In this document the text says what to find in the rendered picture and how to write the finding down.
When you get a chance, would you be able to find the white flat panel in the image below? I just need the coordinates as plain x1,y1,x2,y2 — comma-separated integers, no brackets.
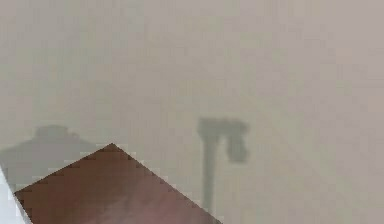
0,165,33,224

